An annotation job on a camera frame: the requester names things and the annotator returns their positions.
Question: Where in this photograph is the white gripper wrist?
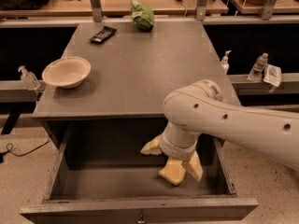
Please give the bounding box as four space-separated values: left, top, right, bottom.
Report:
141 122 203 182

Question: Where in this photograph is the yellow sponge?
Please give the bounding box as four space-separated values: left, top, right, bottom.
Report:
158 157 186 186

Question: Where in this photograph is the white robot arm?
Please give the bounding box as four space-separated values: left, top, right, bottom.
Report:
141 80 299 186

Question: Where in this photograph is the metal drawer knob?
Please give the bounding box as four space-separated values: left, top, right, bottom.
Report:
136 214 146 224

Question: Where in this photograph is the grey cabinet counter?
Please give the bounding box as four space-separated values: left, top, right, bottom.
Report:
34 20 240 122

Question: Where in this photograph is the open grey top drawer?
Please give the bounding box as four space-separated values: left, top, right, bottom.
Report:
20 119 258 224

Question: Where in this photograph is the white pump bottle right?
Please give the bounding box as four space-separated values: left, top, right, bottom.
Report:
221 50 231 73

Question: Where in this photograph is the clear plastic water bottle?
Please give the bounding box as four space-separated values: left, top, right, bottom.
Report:
248 53 268 81

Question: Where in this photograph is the white bowl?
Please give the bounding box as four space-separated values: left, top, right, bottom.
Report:
42 57 91 89

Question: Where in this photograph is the black snack bar wrapper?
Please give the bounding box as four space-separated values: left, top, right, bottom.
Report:
90 26 117 44

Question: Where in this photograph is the clear sanitizer pump bottle left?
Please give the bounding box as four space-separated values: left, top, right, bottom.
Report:
18 65 40 91

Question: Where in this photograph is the black cable on floor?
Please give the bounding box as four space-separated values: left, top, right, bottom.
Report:
0 135 52 164

